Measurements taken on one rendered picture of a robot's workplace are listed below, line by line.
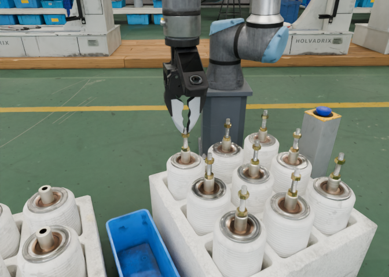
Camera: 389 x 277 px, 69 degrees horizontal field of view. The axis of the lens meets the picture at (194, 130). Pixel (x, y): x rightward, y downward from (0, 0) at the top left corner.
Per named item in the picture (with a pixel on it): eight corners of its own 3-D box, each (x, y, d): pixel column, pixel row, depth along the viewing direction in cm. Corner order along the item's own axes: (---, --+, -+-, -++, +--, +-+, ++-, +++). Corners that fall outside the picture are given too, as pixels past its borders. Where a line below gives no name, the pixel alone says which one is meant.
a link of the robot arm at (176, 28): (205, 15, 53) (162, 17, 51) (205, 40, 55) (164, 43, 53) (195, 11, 59) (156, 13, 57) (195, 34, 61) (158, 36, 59)
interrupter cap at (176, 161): (198, 152, 73) (198, 150, 73) (202, 169, 67) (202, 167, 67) (169, 154, 73) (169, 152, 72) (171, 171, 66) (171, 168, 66)
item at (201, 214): (195, 226, 74) (195, 171, 66) (230, 237, 71) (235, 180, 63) (181, 256, 66) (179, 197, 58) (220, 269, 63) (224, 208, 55)
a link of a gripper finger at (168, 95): (183, 112, 64) (184, 75, 60) (185, 116, 63) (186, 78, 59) (163, 114, 63) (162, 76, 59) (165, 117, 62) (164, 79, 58)
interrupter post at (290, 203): (284, 201, 57) (286, 188, 56) (296, 204, 56) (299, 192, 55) (282, 209, 55) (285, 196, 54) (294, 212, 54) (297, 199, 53)
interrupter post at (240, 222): (249, 230, 50) (250, 217, 49) (237, 234, 50) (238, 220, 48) (242, 221, 52) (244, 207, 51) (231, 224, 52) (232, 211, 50)
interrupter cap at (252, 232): (269, 237, 49) (270, 234, 49) (230, 250, 47) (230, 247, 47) (248, 208, 55) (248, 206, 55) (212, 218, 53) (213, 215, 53)
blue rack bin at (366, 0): (347, 5, 518) (349, -8, 508) (367, 5, 518) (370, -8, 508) (361, 7, 474) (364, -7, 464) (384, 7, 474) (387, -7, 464)
